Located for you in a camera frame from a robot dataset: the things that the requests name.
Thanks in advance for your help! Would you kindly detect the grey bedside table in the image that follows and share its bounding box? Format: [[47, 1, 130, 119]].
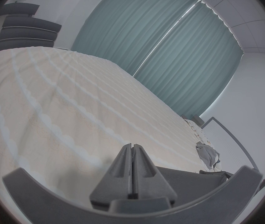
[[181, 113, 204, 128]]

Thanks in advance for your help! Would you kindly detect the bed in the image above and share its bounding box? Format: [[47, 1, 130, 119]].
[[0, 46, 260, 209]]

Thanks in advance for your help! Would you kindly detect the pile of clothes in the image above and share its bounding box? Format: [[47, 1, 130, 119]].
[[195, 142, 222, 172]]

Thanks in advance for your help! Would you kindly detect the blue-green curtain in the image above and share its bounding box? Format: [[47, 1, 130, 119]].
[[134, 1, 244, 119], [71, 0, 199, 77]]

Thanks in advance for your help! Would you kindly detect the black T-shirt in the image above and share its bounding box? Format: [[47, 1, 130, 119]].
[[131, 154, 233, 203]]

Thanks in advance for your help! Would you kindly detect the white printed pillow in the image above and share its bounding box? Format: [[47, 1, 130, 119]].
[[183, 118, 214, 147]]

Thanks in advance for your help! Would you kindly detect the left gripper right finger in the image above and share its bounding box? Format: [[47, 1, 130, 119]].
[[133, 144, 178, 205]]

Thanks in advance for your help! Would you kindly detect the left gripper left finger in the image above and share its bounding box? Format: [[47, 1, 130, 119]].
[[90, 144, 132, 206]]

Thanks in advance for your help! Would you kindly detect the black chest of drawers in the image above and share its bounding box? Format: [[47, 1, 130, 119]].
[[0, 2, 63, 52]]

